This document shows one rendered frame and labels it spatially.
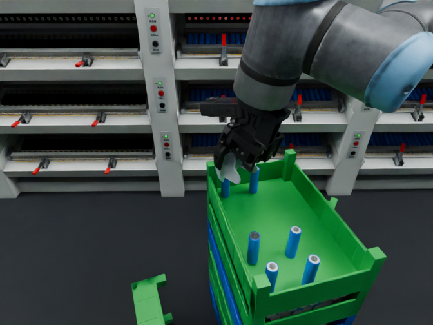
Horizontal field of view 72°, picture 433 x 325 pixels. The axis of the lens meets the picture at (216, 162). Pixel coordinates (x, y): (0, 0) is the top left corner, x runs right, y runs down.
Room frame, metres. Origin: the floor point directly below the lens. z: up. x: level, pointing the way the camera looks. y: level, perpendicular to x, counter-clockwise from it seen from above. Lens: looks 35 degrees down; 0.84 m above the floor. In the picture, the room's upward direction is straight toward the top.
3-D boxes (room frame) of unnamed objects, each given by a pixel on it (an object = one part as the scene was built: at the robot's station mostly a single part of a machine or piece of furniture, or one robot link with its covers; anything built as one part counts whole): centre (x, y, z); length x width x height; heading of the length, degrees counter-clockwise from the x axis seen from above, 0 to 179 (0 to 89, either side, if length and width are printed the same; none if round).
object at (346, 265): (0.39, -0.11, 0.44); 0.30 x 0.20 x 0.08; 15
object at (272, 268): (0.27, -0.08, 0.44); 0.02 x 0.02 x 0.06
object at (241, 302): (0.39, -0.11, 0.36); 0.30 x 0.20 x 0.08; 15
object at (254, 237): (0.32, -0.06, 0.44); 0.02 x 0.02 x 0.06
